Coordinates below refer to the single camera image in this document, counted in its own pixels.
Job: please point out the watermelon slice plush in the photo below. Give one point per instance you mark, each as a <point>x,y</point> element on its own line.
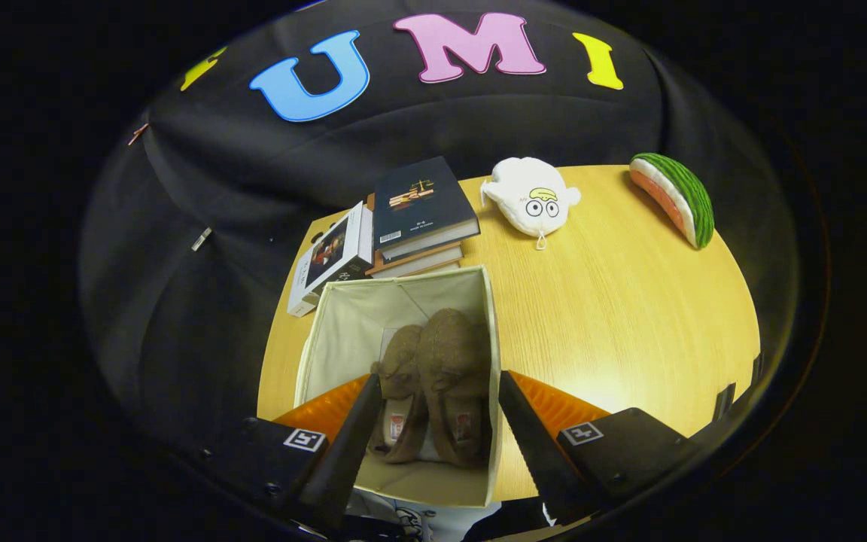
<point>693,203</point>

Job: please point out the white plush toy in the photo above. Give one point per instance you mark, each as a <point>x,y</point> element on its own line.
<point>527,188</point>

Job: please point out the pink clothespin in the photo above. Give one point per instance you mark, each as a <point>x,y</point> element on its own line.
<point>138,134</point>

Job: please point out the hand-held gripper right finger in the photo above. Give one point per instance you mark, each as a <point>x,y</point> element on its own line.
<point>531,452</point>

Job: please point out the brown fuzzy shoe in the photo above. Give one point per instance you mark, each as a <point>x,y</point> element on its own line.
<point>402,361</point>
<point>452,354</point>

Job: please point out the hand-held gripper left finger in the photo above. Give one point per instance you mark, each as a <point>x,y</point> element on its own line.
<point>347,452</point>

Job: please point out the brown cover book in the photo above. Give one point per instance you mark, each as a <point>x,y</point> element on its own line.
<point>422,270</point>
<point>417,260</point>

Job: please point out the grey fabric storage box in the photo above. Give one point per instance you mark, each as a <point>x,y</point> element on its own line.
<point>351,324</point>

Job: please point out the white portrait book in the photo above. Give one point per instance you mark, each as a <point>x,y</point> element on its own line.
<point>332,256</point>

